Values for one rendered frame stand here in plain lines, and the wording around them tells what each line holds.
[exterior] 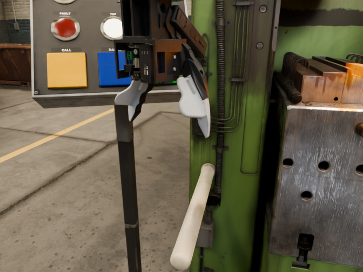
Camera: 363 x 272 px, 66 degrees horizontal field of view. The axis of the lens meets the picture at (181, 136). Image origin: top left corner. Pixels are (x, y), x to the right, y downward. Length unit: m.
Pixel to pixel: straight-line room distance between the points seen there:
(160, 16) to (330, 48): 0.96
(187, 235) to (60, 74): 0.45
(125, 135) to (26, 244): 1.19
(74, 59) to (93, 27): 0.09
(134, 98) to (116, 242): 1.29
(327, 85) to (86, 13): 0.59
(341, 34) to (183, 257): 1.00
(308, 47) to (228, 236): 0.80
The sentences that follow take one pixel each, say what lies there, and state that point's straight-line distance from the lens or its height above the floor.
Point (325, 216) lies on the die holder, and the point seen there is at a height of 0.62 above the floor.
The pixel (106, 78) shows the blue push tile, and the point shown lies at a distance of 0.61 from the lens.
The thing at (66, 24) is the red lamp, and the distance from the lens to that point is 0.68.
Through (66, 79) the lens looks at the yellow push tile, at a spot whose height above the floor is 0.99.
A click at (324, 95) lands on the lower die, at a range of 0.80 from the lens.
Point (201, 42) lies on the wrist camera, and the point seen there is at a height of 1.06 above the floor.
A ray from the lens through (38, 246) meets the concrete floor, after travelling 1.79.
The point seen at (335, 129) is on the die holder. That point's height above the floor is 0.86.
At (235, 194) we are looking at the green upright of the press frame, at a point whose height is 0.53.
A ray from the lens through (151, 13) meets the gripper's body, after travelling 0.38.
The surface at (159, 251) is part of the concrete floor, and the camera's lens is 1.60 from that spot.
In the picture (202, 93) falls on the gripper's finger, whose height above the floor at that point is 1.00.
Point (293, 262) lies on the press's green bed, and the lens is 0.98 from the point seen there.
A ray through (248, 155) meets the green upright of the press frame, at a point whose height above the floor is 0.69.
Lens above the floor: 1.08
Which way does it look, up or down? 20 degrees down
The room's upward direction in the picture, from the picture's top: straight up
